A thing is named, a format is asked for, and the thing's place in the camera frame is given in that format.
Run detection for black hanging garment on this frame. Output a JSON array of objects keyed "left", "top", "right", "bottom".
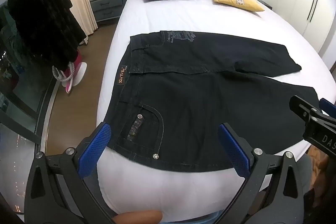
[{"left": 7, "top": 0, "right": 87, "bottom": 71}]

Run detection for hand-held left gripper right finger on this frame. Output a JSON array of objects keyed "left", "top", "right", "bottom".
[{"left": 210, "top": 123, "right": 313, "bottom": 224}]

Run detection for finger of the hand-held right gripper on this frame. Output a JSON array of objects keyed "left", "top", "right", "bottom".
[
  {"left": 319, "top": 98, "right": 336, "bottom": 119},
  {"left": 289, "top": 95, "right": 324, "bottom": 125}
]

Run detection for grey nightstand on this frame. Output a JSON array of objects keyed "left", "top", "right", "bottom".
[
  {"left": 256, "top": 0, "right": 273, "bottom": 10},
  {"left": 90, "top": 0, "right": 128, "bottom": 22}
]

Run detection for black denim pants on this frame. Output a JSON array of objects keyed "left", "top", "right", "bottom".
[{"left": 106, "top": 30, "right": 322, "bottom": 172}]

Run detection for glass window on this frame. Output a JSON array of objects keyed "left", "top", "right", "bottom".
[{"left": 0, "top": 0, "right": 61, "bottom": 214}]

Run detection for white sheet bed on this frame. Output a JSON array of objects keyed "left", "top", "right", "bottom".
[{"left": 96, "top": 0, "right": 336, "bottom": 224}]

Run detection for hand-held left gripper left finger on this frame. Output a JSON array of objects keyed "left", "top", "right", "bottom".
[{"left": 24, "top": 122, "right": 117, "bottom": 224}]

